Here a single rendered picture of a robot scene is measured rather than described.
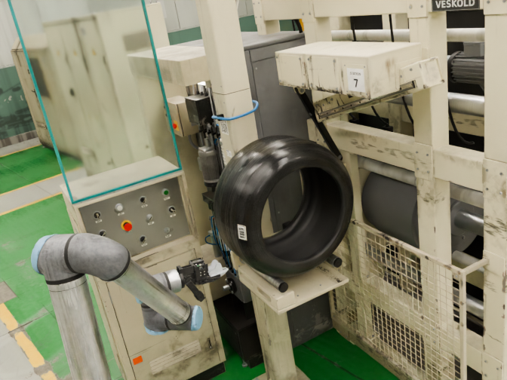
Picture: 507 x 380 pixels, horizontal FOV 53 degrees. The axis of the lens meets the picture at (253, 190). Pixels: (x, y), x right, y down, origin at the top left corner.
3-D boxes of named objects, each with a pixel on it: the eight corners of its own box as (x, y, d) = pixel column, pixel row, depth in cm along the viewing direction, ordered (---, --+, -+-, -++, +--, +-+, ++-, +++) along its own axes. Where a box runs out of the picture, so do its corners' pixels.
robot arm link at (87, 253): (109, 223, 143) (208, 307, 196) (73, 225, 148) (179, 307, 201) (97, 262, 137) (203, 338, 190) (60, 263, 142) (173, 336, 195)
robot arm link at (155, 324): (167, 338, 191) (161, 306, 189) (140, 336, 195) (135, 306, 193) (179, 326, 199) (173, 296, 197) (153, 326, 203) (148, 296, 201)
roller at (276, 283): (239, 261, 239) (241, 252, 238) (247, 262, 242) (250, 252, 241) (278, 292, 210) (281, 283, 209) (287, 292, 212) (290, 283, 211)
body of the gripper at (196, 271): (210, 263, 200) (180, 271, 195) (211, 283, 203) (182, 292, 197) (201, 256, 206) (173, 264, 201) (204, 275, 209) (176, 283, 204)
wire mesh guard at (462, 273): (330, 317, 284) (316, 203, 259) (333, 317, 285) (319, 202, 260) (464, 420, 209) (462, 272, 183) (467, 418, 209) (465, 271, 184)
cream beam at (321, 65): (278, 86, 226) (273, 52, 221) (324, 73, 236) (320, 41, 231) (370, 100, 175) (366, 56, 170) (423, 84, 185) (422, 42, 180)
